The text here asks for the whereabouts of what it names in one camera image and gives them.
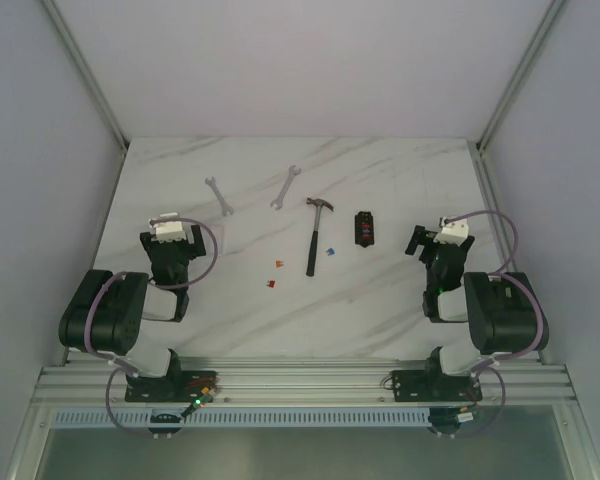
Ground black fuse box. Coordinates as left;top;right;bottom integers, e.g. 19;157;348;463
354;211;375;248

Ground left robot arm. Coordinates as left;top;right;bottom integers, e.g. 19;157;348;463
58;217;217;405

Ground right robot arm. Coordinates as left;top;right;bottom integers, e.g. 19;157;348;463
390;221;549;403

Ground clear fuse box lid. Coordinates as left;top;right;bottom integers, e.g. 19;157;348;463
201;223;225;257

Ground left silver wrench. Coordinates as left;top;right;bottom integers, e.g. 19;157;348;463
205;177;234;217

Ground silver wrench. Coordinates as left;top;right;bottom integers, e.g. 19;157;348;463
270;165;301;210
205;177;234;217

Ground right silver wrench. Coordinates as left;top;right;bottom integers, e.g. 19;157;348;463
270;165;301;210

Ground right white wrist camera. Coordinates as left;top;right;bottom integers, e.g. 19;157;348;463
434;217;469;245

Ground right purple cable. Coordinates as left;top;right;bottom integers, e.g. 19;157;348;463
427;209;549;441

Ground purple cable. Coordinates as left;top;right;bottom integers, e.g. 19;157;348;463
84;217;219;441
427;209;549;441

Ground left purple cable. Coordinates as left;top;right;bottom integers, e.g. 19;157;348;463
84;217;219;441

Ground black handled claw hammer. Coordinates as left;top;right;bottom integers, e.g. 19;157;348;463
306;198;334;277

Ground left aluminium frame post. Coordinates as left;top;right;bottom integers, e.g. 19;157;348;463
41;0;130;153

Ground aluminium frame post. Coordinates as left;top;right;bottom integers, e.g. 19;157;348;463
41;0;130;153
476;0;569;154

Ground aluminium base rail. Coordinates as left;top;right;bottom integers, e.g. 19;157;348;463
31;353;577;407

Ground grey slotted cable duct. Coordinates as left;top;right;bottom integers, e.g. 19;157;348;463
52;407;431;429

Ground right aluminium frame post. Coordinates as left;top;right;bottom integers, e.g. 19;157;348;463
476;0;569;154

